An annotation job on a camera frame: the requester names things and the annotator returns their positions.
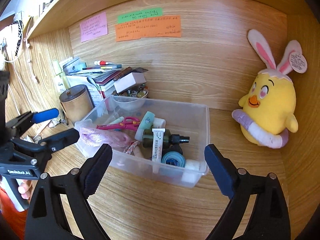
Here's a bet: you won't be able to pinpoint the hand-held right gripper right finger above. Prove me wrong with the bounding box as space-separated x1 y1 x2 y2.
204 144 292 240

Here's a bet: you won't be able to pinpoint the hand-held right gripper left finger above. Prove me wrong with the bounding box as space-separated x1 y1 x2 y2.
25 144 113 240

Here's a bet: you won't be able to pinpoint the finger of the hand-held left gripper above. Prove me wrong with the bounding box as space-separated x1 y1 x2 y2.
5 108 60 135
10 128 80 155

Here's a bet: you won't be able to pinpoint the small white bottle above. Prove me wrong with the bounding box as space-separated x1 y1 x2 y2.
181 159 201 183

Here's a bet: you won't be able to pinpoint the clear plastic storage bin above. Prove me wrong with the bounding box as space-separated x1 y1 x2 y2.
74 95 210 188

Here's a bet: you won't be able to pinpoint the blue tape roll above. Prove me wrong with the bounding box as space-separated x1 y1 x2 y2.
161 151 186 168

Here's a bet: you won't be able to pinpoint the pink scissors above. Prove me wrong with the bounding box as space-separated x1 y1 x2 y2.
96 116 141 132

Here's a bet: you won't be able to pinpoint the pale green tube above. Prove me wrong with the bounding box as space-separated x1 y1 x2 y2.
109 116 125 126

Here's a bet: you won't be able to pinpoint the dark green spray bottle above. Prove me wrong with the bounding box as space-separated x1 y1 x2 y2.
142 128 190 149

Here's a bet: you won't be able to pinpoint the white ointment tube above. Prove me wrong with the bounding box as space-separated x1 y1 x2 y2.
151 128 167 162

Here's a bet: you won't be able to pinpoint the teal bottle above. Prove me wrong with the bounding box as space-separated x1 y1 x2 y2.
135 111 156 140

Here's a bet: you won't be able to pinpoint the person's left hand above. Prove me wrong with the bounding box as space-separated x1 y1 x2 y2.
17 179 34 201

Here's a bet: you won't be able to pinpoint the metal binder clips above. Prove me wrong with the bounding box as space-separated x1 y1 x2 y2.
49 115 69 129

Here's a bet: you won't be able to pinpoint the orange grey lidded mug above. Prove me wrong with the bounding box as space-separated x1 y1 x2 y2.
59 84 95 124

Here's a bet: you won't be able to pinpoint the orange printed clothing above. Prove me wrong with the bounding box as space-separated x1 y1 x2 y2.
0 186 28 240

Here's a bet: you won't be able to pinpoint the stack of books and papers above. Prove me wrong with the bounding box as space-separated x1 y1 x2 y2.
62 56 145 108

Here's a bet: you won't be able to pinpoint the clear plastic bowl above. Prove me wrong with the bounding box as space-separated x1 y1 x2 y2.
114 95 147 112

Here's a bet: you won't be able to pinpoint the white cardboard box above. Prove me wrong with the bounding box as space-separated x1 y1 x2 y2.
113 72 147 93

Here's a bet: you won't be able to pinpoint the yellow chick plush toy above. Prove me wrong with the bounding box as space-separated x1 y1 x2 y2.
231 29 308 149

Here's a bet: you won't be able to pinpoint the pink sticky note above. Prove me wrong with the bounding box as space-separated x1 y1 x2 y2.
79 12 108 43

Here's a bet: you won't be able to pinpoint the wooden shelf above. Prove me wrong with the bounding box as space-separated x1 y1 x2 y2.
26 0 140 39

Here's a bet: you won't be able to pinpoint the orange sticky note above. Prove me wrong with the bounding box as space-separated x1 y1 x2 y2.
115 15 182 42

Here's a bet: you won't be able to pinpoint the green sticky note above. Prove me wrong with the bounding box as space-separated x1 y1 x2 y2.
117 8 163 23

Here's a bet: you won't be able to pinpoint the pink rope in bag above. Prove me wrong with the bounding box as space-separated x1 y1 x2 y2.
75 120 130 153

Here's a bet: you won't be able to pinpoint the white cable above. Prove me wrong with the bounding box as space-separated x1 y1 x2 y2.
2 17 39 115

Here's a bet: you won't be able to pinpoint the black chain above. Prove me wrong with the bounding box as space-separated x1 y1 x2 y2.
14 20 24 57

